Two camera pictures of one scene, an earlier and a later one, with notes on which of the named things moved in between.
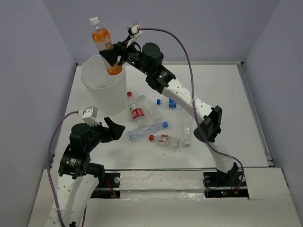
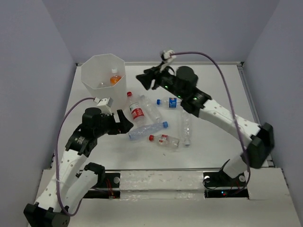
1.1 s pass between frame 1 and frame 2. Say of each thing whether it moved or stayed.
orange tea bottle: moved
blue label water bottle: stayed
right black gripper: moved
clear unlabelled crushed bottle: stayed
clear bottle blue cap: stayed
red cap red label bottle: stayed
